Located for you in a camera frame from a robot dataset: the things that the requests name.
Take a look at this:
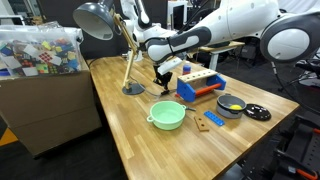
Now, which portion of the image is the wooden top background desk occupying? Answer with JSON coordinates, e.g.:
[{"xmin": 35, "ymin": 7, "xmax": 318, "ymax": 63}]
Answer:
[{"xmin": 197, "ymin": 40, "xmax": 246, "ymax": 72}]

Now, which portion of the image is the black pot lid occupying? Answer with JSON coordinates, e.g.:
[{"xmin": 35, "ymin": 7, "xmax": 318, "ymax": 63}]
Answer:
[{"xmin": 243, "ymin": 103, "xmax": 272, "ymax": 122}]

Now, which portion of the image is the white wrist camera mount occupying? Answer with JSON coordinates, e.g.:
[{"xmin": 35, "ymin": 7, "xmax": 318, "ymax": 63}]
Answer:
[{"xmin": 156, "ymin": 56, "xmax": 184, "ymax": 76}]

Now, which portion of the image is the grey lamp power cable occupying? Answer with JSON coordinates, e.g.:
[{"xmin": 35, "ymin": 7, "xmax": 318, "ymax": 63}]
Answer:
[{"xmin": 129, "ymin": 75, "xmax": 180, "ymax": 99}]

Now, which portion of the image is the black perforated breadboard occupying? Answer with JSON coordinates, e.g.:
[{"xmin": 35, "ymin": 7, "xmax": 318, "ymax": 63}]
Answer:
[{"xmin": 239, "ymin": 114, "xmax": 320, "ymax": 180}]

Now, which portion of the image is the mint green bowl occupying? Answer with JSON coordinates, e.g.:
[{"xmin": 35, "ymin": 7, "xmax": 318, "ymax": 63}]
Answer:
[{"xmin": 146, "ymin": 100, "xmax": 187, "ymax": 131}]

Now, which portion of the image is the blue strip with holes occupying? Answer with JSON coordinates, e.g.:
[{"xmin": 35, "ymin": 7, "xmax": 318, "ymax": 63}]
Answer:
[{"xmin": 203, "ymin": 110, "xmax": 226, "ymax": 128}]

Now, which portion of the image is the orange handled clamp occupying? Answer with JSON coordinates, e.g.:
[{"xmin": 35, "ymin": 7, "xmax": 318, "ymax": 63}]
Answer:
[{"xmin": 295, "ymin": 167, "xmax": 320, "ymax": 180}]

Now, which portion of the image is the blue wooden toy workbench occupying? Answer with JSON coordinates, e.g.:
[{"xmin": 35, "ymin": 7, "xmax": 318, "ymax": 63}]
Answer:
[{"xmin": 176, "ymin": 69, "xmax": 227, "ymax": 104}]

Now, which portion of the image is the brown cardboard box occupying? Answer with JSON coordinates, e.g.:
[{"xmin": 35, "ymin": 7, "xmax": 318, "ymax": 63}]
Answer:
[{"xmin": 0, "ymin": 61, "xmax": 103, "ymax": 158}]

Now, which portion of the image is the brown wooden block with holes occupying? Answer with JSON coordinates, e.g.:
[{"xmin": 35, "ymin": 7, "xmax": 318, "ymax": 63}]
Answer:
[{"xmin": 193, "ymin": 115, "xmax": 211, "ymax": 133}]

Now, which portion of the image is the grey cooking pot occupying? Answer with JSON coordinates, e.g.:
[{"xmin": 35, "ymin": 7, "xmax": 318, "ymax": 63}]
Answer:
[{"xmin": 216, "ymin": 93, "xmax": 248, "ymax": 120}]

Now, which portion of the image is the clear box of puzzle cubes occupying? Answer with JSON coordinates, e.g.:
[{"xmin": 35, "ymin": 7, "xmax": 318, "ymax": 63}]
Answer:
[{"xmin": 0, "ymin": 21, "xmax": 84, "ymax": 80}]

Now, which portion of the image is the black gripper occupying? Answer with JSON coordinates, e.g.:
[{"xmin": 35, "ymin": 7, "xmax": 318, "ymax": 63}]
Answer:
[{"xmin": 153, "ymin": 65, "xmax": 174, "ymax": 96}]

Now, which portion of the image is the yellow lemon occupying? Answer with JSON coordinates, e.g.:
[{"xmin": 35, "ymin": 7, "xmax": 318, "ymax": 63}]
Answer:
[{"xmin": 229, "ymin": 104, "xmax": 244, "ymax": 112}]

